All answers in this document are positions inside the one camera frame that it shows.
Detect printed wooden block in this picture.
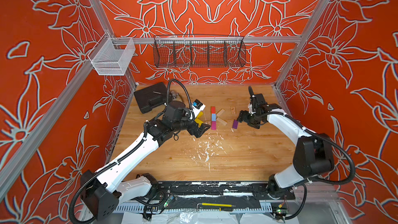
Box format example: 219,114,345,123
230,106,236,115

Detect magenta block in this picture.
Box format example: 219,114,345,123
211,121,217,130

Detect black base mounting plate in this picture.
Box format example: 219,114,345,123
155,181,296,200

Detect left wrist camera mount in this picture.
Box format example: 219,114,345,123
191,99,206,119

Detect black wire basket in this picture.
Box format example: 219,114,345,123
153,34,247,68

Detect purple block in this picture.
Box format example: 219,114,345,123
232,119,238,129

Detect black plastic tool case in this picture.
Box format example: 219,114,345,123
134,82,172,114

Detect pale wooden block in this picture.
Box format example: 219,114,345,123
216,109,225,118

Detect black corrugated cable conduit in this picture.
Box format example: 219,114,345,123
248,85,356,220

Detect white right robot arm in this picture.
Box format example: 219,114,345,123
237,92,334,199

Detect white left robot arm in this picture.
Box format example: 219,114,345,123
68,100,210,224

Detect white wire basket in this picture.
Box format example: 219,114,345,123
88,32,136,76

